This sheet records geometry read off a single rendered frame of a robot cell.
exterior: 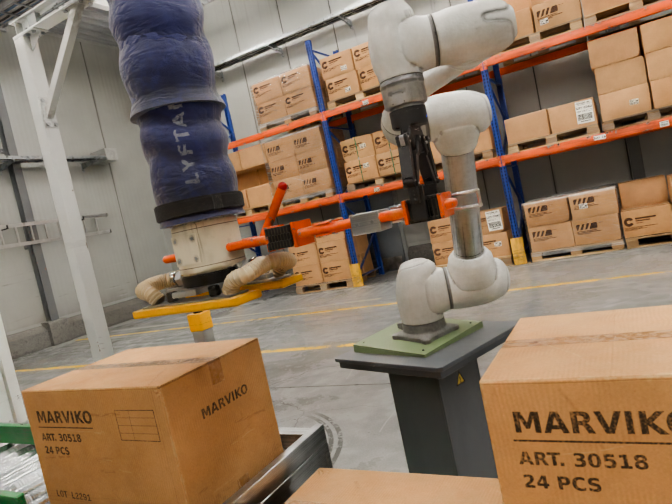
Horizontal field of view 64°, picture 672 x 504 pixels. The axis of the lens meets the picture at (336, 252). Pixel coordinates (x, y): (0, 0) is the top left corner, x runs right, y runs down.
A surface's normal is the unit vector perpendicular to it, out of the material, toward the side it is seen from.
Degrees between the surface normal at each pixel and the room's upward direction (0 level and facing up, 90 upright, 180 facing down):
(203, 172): 75
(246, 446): 90
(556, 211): 92
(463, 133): 120
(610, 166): 90
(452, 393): 90
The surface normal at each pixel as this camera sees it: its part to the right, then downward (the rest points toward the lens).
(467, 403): 0.65, -0.09
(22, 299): 0.86, -0.15
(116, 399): -0.47, 0.16
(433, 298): -0.03, 0.14
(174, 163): -0.09, -0.19
